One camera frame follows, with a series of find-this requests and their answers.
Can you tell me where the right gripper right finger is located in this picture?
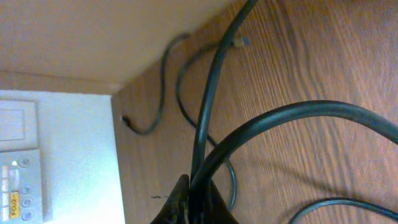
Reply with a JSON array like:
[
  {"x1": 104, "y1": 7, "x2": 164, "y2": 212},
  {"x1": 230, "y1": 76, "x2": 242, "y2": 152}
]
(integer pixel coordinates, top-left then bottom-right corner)
[{"x1": 208, "y1": 180, "x2": 238, "y2": 224}]

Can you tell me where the black cable dark plug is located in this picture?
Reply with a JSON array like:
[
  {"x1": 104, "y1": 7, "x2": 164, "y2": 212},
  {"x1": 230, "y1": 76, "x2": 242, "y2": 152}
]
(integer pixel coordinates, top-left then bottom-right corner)
[{"x1": 121, "y1": 32, "x2": 249, "y2": 212}]

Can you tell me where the black cable gold plug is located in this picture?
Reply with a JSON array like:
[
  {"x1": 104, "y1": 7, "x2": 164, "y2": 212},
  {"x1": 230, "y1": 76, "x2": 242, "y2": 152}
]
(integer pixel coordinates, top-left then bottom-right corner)
[{"x1": 190, "y1": 0, "x2": 258, "y2": 188}]

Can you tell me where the right camera black cable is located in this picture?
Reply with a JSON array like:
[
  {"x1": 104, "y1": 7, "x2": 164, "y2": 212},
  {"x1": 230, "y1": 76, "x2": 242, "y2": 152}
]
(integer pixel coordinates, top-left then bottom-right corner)
[{"x1": 188, "y1": 100, "x2": 398, "y2": 224}]

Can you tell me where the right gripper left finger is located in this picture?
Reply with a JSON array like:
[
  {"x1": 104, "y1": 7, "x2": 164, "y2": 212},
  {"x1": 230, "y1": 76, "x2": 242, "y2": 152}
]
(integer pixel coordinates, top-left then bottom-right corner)
[{"x1": 151, "y1": 174, "x2": 190, "y2": 224}]

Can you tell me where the grey wall control panel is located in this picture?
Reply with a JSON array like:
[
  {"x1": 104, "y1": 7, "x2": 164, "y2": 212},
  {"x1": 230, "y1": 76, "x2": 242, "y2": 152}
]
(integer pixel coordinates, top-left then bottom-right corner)
[{"x1": 1, "y1": 100, "x2": 43, "y2": 223}]

